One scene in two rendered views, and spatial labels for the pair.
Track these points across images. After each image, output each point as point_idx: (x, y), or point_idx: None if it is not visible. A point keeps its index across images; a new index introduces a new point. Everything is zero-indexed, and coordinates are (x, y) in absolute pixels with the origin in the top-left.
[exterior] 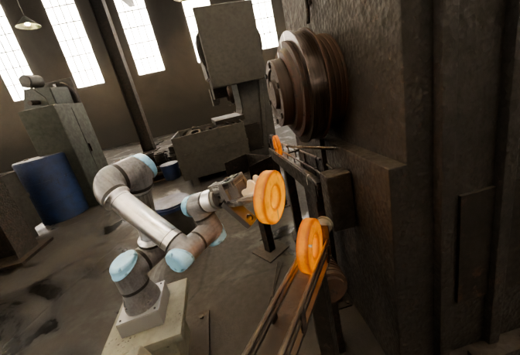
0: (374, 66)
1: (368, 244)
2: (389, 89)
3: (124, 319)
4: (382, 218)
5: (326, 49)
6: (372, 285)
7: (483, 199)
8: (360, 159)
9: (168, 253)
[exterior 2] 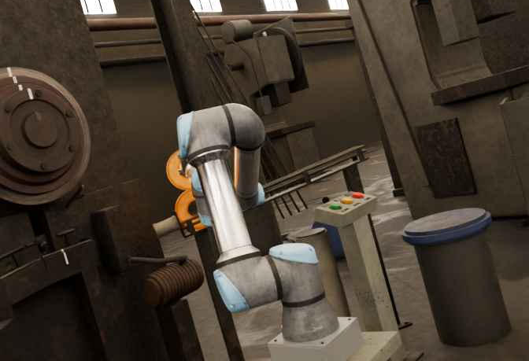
0: (91, 119)
1: (138, 271)
2: (109, 133)
3: (343, 318)
4: (146, 223)
5: None
6: (152, 319)
7: None
8: (113, 189)
9: (258, 183)
